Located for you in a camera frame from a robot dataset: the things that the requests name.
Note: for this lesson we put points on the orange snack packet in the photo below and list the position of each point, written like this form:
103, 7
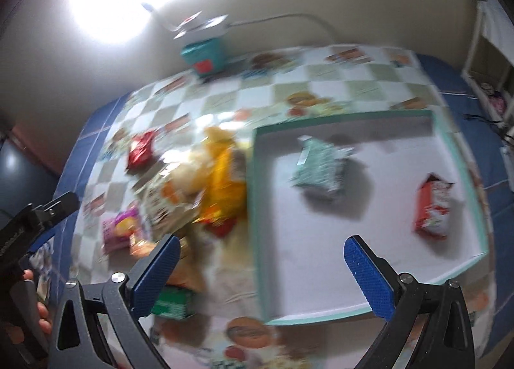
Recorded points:
142, 246

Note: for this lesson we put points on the checkered printed tablecloth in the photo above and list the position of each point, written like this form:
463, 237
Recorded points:
341, 84

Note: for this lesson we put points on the small teal box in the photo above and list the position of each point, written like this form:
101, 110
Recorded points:
202, 54

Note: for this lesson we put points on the yellow translucent snack packet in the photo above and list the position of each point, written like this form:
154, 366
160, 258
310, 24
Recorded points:
225, 184

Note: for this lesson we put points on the teal-edged white cardboard box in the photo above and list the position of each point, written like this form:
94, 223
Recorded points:
361, 240

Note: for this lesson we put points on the pink snack packet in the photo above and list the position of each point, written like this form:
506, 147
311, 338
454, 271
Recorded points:
118, 229

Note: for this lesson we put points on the pale bun snack packet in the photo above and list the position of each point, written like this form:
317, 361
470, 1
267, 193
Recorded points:
188, 172

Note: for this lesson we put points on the tan snack packet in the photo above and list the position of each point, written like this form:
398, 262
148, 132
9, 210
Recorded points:
188, 266

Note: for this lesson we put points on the red white snack packet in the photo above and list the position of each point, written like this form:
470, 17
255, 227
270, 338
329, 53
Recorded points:
435, 208

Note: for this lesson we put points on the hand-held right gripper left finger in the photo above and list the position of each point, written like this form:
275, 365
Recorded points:
157, 274

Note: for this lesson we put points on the pink pouch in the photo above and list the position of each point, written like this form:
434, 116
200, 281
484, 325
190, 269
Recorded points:
497, 103

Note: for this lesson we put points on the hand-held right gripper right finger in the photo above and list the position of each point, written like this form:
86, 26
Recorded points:
369, 278

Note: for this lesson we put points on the white shelf rack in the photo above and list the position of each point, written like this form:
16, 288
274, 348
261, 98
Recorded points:
488, 52

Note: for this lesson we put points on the person's left hand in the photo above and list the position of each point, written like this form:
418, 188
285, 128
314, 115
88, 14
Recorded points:
43, 319

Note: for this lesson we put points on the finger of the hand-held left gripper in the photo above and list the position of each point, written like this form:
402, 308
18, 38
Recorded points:
56, 206

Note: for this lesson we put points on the shiny red snack packet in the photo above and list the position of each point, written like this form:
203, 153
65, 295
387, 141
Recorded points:
140, 149

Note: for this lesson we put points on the green white patterned snack packet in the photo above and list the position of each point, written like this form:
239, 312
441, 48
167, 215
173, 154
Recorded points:
321, 168

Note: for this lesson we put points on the dark red snack packet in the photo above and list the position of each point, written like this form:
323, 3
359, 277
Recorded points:
219, 226

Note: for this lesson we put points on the white power adapter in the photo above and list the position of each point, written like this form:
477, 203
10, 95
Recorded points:
200, 25

